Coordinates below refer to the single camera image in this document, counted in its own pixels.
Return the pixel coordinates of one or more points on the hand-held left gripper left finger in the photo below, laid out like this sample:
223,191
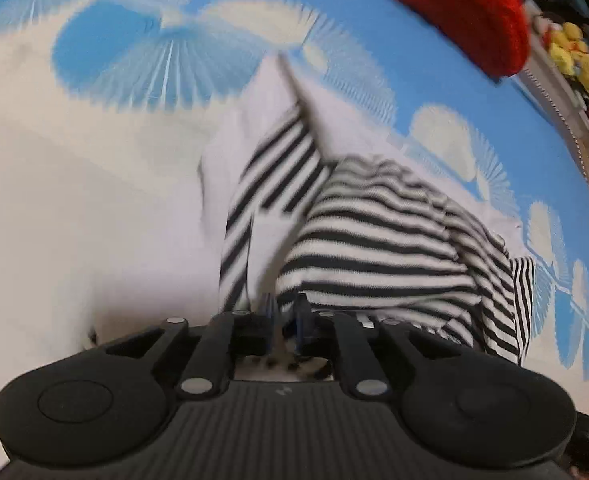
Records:
269,312

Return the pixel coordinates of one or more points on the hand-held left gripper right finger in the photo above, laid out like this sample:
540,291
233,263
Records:
302,316

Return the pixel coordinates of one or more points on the striped and white small shirt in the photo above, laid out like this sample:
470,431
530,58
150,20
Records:
374,240

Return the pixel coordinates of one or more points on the blue shell print bed sheet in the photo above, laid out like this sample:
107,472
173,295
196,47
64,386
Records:
124,60

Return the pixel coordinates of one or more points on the red folded blanket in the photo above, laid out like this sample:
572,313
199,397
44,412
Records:
464,5

